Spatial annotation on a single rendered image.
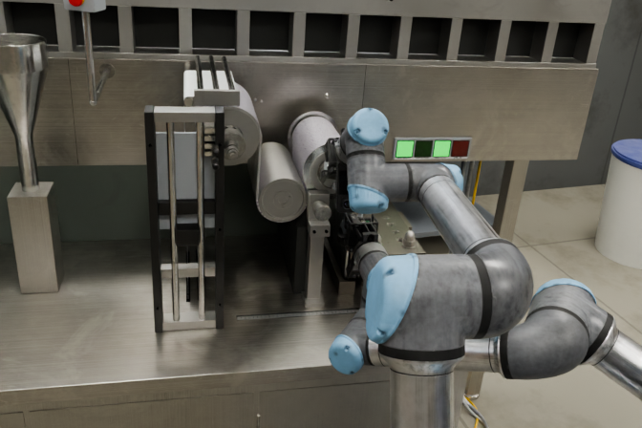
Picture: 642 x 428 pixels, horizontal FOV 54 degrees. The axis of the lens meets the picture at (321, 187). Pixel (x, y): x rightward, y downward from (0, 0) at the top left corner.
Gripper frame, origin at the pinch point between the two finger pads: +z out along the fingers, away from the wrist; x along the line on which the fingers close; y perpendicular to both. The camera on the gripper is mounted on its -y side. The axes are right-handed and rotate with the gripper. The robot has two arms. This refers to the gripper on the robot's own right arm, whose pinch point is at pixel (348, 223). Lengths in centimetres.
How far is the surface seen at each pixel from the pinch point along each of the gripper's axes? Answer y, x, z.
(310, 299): -17.9, 10.3, -7.6
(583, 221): -109, -223, 200
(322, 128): 22.2, 6.2, 11.2
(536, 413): -109, -97, 35
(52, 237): -3, 74, 4
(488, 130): 15, -51, 30
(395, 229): -6.0, -15.9, 6.8
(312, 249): -3.4, 10.6, -7.2
